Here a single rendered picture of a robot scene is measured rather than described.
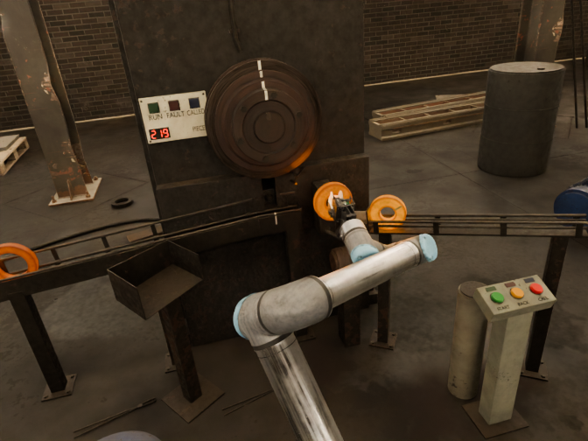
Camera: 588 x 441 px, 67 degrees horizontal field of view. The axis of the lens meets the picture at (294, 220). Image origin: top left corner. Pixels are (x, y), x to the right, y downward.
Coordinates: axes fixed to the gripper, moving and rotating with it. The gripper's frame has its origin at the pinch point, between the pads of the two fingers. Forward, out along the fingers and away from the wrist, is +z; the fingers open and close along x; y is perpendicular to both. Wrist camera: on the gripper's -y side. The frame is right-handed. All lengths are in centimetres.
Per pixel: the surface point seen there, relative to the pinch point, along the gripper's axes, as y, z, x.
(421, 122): -154, 280, -210
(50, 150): -114, 253, 176
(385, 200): -8.3, 1.8, -24.1
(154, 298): -23, -15, 73
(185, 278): -23, -7, 61
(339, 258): -33.5, -2.8, -4.2
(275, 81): 35.9, 29.1, 15.7
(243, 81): 36, 31, 27
